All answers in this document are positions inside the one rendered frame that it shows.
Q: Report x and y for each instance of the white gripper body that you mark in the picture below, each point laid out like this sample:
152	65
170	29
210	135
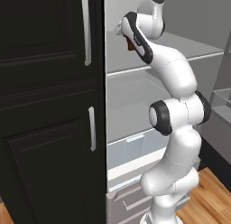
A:
119	27

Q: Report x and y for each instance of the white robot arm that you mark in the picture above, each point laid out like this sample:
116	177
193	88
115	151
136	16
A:
177	113

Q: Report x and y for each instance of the glass fridge shelf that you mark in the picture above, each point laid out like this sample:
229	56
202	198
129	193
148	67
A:
120	57

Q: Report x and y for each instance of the grey open fridge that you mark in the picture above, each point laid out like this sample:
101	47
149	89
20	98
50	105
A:
126	95

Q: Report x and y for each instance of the clear fridge door bin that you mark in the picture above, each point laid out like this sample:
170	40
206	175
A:
222	98

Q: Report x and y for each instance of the clear fridge crisper drawer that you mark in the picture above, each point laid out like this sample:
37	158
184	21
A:
129	152

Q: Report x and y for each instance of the grey fridge door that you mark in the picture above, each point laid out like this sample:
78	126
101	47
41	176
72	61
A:
216	134

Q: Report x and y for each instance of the brown soda can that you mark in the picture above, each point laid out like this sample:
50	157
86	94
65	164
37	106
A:
131	45

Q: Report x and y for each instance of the black cupboard door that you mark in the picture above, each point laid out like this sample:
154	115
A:
42	29
45	161

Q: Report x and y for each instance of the grey freezer drawer front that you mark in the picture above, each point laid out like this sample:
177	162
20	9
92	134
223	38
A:
120	211

